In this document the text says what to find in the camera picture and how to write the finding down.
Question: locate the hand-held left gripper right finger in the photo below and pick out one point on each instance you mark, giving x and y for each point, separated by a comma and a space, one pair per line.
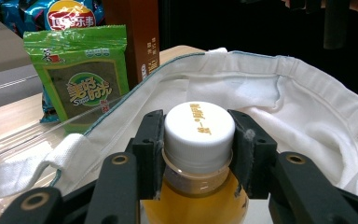
258, 168

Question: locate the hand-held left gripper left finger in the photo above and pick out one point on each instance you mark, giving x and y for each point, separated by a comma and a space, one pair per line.
147, 161

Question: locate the bottle with white cap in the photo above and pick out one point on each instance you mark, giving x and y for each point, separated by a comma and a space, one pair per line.
199, 130

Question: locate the white spotted tote bag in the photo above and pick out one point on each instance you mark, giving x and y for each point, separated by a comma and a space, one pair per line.
292, 109

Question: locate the green drink carton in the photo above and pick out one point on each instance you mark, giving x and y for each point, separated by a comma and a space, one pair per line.
80, 81

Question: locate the brown carton box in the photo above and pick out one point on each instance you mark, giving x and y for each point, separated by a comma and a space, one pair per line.
143, 37

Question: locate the clear plastic box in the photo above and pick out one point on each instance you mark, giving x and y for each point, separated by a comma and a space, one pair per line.
18, 146

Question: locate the blue chip bag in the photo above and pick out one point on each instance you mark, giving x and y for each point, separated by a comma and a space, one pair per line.
71, 17

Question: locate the black curtain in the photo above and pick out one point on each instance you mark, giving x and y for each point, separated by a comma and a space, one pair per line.
230, 25

